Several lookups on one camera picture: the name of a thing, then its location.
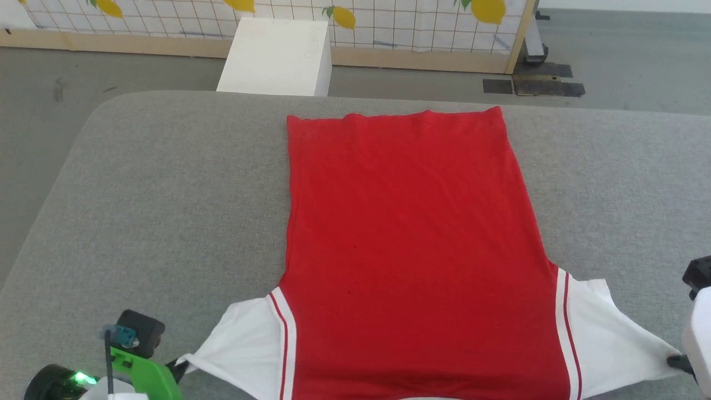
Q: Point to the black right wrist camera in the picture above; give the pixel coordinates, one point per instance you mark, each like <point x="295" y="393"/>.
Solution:
<point x="700" y="275"/>

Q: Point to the lemon print partition screen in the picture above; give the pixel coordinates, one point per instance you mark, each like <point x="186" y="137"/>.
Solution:
<point x="400" y="22"/>

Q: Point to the red and white garment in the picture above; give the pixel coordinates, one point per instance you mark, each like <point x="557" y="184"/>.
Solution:
<point x="411" y="250"/>

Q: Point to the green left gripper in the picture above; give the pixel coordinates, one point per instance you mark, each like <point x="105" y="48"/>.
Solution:
<point x="147" y="380"/>

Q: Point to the long black floor plate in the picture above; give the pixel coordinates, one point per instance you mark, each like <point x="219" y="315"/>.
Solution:
<point x="550" y="88"/>
<point x="547" y="70"/>

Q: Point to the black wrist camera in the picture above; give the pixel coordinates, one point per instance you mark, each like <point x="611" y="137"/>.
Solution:
<point x="144" y="330"/>
<point x="700" y="275"/>

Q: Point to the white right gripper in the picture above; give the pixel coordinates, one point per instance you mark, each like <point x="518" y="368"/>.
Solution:
<point x="700" y="339"/>

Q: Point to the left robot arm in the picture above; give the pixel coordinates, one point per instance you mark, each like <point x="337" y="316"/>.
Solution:
<point x="53" y="386"/>

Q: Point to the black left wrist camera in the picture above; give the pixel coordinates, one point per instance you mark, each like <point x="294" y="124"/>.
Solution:
<point x="144" y="330"/>

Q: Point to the grey metal screen stand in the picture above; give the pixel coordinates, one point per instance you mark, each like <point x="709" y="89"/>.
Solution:
<point x="534" y="44"/>

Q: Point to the small black floor plate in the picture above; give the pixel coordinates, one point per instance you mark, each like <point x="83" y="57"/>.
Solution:
<point x="497" y="86"/>

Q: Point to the white box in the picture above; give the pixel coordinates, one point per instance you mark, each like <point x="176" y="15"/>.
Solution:
<point x="275" y="55"/>

